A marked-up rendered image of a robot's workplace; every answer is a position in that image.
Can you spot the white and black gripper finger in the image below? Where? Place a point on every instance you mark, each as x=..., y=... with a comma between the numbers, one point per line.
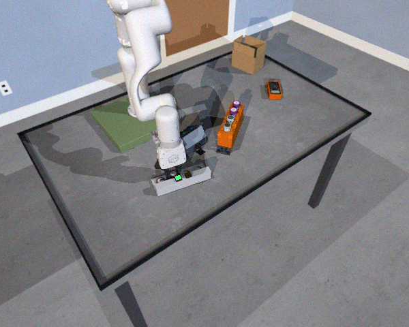
x=178, y=167
x=157, y=166

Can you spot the grey button housing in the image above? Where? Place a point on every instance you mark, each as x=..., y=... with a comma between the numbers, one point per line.
x=193, y=138

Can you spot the orange tube rack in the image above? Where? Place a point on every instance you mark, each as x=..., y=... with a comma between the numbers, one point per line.
x=227, y=138

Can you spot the brown cardboard box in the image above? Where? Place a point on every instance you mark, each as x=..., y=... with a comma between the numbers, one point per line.
x=243, y=54

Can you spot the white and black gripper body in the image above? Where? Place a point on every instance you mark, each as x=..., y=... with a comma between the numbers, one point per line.
x=171, y=157

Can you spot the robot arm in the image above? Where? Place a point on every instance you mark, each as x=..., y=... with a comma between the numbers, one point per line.
x=138, y=28

